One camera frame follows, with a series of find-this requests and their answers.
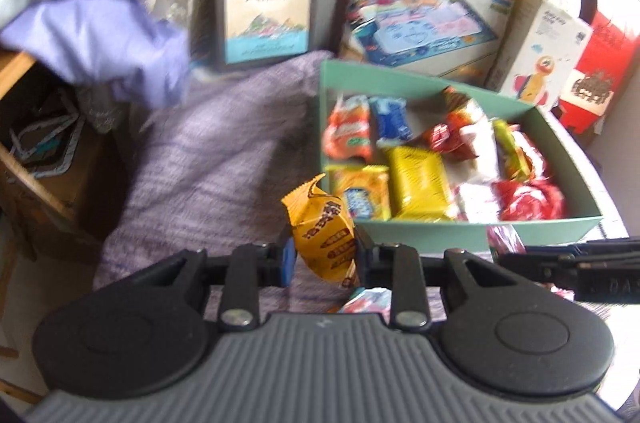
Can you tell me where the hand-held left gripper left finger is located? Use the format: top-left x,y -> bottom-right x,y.
106,237 -> 298,332

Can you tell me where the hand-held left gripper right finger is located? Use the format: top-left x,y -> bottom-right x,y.
351,227 -> 547,332

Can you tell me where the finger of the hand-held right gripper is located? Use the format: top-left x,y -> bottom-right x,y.
492,239 -> 640,290

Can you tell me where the red white candy packet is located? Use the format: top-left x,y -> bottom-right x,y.
486,224 -> 527,255

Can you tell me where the yellow orange snack packet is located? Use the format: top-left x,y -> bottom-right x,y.
281,173 -> 359,289

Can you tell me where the yellow packet with blue print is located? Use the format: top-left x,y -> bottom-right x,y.
327,164 -> 391,222

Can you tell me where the large crinkly red packet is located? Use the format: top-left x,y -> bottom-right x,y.
492,177 -> 567,222

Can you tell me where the white pink snack packet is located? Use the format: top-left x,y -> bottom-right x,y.
451,182 -> 501,222

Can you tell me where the teal cardboard tray box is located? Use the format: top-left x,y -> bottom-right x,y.
318,59 -> 604,255

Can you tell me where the plain yellow snack packet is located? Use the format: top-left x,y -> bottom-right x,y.
386,146 -> 459,222

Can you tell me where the yellow green snack packet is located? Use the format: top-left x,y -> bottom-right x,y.
492,118 -> 540,182

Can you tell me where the small red snack packet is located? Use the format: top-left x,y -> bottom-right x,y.
424,122 -> 467,162

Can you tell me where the pink blue white packet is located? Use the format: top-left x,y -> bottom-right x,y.
338,287 -> 392,315

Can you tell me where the purple woven blanket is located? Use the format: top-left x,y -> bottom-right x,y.
92,50 -> 453,321

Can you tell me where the blue snack packet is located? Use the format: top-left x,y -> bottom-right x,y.
369,96 -> 414,149

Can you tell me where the orange puffed snack packet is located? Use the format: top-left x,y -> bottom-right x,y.
442,86 -> 502,176

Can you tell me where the white duck toy box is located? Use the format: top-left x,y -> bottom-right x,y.
486,0 -> 594,112

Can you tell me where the drawing mat toy box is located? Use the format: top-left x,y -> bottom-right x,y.
337,0 -> 522,80

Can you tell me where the patterned bag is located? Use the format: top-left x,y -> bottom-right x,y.
9,112 -> 85,180

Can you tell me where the lilac cloth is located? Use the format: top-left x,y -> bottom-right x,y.
0,0 -> 192,110

